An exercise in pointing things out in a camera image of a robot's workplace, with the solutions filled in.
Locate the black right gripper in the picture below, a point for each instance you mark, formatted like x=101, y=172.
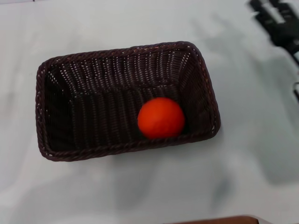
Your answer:
x=285, y=35

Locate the orange fruit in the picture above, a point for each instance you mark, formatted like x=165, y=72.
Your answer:
x=161, y=117

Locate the dark brown woven basket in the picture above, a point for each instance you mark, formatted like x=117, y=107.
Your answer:
x=98, y=112

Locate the brown board edge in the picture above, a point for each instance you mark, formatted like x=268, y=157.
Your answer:
x=215, y=220

